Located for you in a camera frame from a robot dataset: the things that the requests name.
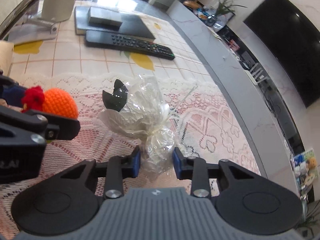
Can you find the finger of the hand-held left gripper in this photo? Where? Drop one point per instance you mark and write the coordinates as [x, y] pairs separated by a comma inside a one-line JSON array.
[[11, 92], [65, 130]]

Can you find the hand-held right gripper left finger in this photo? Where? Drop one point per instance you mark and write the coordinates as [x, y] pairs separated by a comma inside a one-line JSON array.
[[136, 162]]

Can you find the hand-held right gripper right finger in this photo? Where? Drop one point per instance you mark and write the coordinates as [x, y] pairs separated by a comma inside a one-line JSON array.
[[176, 164]]

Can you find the orange and red crochet toy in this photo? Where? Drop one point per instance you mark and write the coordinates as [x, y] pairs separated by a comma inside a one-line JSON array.
[[58, 103]]

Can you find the cellophane-wrapped black flower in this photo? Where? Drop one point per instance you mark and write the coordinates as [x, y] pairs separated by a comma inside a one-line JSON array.
[[147, 115]]

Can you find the pink lace tablecloth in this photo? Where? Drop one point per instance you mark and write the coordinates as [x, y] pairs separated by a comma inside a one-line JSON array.
[[212, 120]]

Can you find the checkered lemon-print tablecloth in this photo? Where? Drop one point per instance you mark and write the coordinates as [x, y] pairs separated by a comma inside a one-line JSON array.
[[87, 60]]

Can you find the white stand with metal base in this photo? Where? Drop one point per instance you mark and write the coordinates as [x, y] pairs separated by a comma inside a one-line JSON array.
[[61, 0]]

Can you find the black remote control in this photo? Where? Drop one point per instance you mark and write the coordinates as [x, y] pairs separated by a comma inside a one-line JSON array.
[[130, 43]]

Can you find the white marble media console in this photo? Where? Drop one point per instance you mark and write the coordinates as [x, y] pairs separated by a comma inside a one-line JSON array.
[[225, 67]]

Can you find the small grey box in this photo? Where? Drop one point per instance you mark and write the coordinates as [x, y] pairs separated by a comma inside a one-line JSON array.
[[105, 16]]

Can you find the green picture board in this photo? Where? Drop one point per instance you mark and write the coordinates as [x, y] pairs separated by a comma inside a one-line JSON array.
[[298, 170]]

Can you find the white router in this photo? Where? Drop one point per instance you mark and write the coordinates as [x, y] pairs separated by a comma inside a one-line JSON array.
[[258, 73]]

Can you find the black flat tablet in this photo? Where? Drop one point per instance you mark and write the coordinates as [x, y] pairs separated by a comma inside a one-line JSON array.
[[135, 25]]

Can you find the brown teddy bear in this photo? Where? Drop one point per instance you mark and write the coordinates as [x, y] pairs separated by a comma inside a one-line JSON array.
[[311, 163]]

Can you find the long-leaf potted plant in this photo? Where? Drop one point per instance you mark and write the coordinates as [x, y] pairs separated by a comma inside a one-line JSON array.
[[310, 220]]

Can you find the golden ornament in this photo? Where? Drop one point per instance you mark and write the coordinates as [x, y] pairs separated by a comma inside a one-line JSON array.
[[192, 4]]

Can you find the green plant in glass vase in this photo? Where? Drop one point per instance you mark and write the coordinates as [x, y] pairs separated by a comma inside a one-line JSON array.
[[223, 7]]

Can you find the black wall television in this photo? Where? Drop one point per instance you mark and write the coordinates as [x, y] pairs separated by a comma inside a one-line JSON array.
[[287, 42]]

